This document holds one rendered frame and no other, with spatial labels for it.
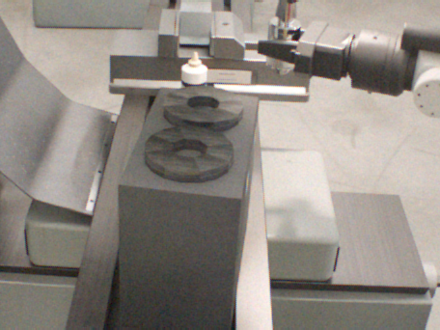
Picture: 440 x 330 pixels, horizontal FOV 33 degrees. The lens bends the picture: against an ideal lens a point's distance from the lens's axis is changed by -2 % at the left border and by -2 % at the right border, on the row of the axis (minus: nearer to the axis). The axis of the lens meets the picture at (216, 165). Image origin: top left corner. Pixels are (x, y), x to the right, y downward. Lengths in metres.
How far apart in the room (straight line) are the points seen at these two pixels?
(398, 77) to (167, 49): 0.42
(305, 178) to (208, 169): 0.60
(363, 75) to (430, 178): 2.04
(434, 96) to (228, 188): 0.40
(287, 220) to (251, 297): 0.34
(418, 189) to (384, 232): 1.61
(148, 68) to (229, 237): 0.61
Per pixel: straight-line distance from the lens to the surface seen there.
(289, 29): 1.07
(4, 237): 1.31
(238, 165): 0.75
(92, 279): 0.90
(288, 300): 1.23
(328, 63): 1.05
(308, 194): 1.26
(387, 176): 3.02
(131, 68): 1.29
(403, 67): 1.04
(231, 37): 1.26
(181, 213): 0.72
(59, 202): 1.13
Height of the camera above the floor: 1.54
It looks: 32 degrees down
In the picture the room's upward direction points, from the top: 4 degrees clockwise
